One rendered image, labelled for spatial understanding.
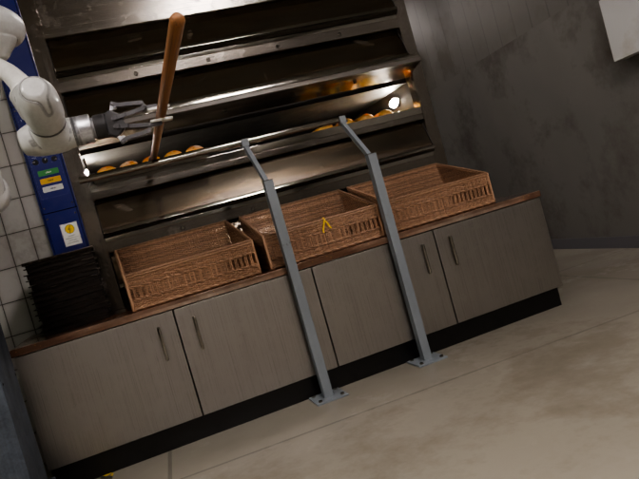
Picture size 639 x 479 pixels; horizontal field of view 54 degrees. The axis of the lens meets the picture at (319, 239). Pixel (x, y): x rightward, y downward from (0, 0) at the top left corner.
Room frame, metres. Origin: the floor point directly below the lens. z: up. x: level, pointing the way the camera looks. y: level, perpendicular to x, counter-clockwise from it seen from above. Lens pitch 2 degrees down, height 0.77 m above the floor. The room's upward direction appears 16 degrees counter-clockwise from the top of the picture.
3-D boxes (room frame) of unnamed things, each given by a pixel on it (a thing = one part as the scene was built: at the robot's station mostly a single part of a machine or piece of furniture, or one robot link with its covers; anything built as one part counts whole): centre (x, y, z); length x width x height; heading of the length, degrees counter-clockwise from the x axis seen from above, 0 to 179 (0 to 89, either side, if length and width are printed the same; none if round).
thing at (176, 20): (2.02, 0.39, 1.19); 1.71 x 0.03 x 0.03; 16
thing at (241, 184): (3.22, 0.12, 1.02); 1.79 x 0.11 x 0.19; 107
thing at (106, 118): (1.92, 0.52, 1.20); 0.09 x 0.07 x 0.08; 107
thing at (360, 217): (2.97, 0.03, 0.72); 0.56 x 0.49 x 0.28; 106
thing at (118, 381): (2.91, 0.14, 0.29); 2.42 x 0.56 x 0.58; 107
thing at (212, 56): (4.10, 0.47, 1.05); 2.10 x 1.91 x 2.10; 107
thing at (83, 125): (1.90, 0.59, 1.20); 0.09 x 0.06 x 0.09; 17
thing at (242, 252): (2.79, 0.61, 0.72); 0.56 x 0.49 x 0.28; 108
